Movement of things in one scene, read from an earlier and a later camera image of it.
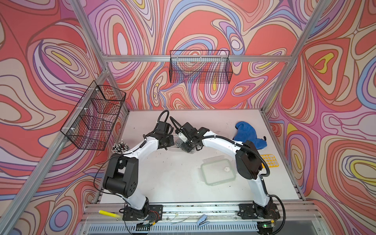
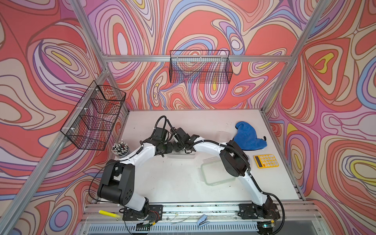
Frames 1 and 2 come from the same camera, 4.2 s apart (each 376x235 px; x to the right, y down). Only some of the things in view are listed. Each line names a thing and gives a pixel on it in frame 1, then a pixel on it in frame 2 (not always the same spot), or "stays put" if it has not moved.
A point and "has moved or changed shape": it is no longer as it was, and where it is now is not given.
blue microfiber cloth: [246, 132] stays put
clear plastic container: [217, 170] stays put
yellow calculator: [270, 160] stays put
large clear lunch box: [178, 143] has moved or changed shape
